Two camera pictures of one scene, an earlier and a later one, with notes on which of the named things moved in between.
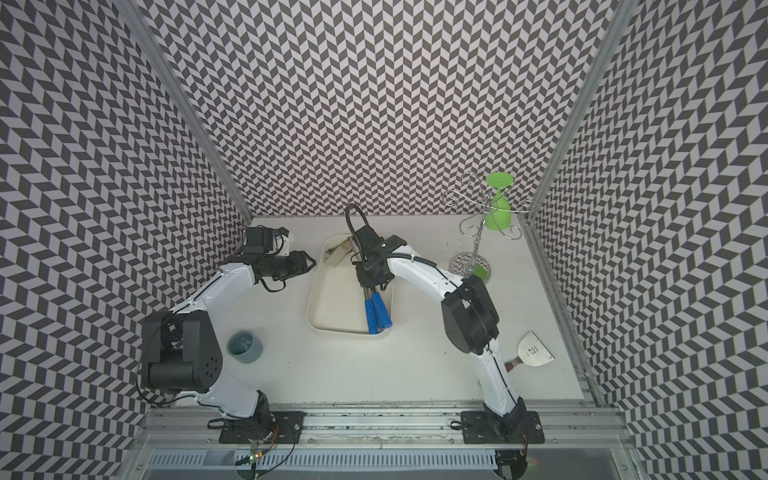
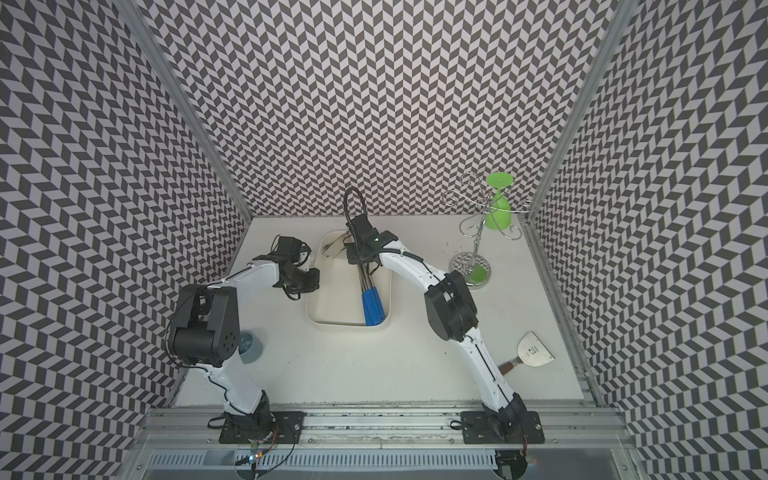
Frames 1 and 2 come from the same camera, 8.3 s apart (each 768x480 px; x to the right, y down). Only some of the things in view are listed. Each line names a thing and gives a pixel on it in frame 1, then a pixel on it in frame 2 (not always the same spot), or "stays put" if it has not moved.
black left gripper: (299, 264) → (313, 286)
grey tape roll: (244, 346) stays put
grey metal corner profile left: (188, 100) stays put
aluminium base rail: (379, 443) stays put
